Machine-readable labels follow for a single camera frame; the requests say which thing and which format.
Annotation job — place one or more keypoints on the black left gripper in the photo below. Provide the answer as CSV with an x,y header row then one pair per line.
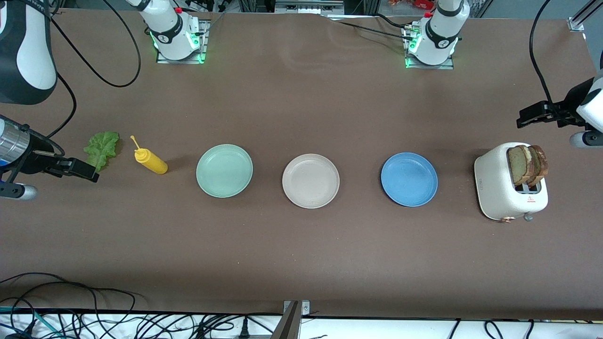
x,y
565,113

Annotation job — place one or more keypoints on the brown bread slice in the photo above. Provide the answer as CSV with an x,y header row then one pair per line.
x,y
541,162
517,165

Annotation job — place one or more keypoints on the red packet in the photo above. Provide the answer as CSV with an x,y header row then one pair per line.
x,y
424,4

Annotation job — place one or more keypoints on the yellow mustard squeeze bottle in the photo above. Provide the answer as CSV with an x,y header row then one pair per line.
x,y
153,162

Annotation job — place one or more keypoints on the white toaster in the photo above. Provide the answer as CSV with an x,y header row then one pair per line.
x,y
492,188

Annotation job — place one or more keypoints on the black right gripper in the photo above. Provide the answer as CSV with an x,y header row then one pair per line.
x,y
34,158

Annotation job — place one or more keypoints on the aluminium frame profile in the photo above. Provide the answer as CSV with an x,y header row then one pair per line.
x,y
577,23

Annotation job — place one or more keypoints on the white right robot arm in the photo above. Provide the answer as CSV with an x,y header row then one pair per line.
x,y
33,56

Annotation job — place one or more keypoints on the grey metal beam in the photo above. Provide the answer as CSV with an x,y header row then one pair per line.
x,y
288,325

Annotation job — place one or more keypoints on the grey metal box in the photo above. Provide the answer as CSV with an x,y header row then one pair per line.
x,y
306,7

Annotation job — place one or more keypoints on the blue plate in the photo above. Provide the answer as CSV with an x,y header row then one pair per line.
x,y
409,179

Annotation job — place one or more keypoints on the small metal bracket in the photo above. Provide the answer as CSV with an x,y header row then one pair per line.
x,y
306,308

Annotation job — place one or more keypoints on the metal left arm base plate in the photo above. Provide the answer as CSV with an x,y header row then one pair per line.
x,y
447,66

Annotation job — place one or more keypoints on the mint green plate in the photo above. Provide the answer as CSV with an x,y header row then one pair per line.
x,y
224,171

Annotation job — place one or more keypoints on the black power plug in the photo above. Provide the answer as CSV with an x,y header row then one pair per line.
x,y
244,329

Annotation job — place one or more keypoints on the green lettuce leaf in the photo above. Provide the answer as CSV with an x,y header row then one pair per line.
x,y
104,146

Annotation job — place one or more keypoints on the beige plate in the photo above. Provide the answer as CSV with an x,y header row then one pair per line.
x,y
311,181

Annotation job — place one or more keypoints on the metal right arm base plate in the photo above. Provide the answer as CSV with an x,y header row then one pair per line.
x,y
204,42

